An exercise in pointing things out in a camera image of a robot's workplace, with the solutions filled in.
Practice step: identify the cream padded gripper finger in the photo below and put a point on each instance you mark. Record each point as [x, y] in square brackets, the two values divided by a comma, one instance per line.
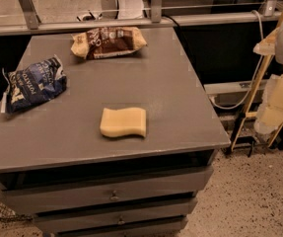
[270, 112]

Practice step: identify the blue potato chip bag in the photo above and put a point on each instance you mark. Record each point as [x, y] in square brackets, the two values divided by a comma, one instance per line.
[38, 83]

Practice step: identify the brown and cream chip bag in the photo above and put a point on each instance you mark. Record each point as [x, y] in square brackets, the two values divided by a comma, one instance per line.
[107, 42]

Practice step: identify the yellow sponge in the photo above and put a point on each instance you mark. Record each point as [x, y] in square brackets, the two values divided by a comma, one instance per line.
[129, 121]

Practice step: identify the grey drawer cabinet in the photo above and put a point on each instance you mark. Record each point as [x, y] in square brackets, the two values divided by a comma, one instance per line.
[121, 153]

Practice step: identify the yellow wooden frame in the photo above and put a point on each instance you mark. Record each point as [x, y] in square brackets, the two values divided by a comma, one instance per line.
[262, 73]

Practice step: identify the metal railing frame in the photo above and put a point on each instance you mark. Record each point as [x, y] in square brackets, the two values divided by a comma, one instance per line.
[31, 17]

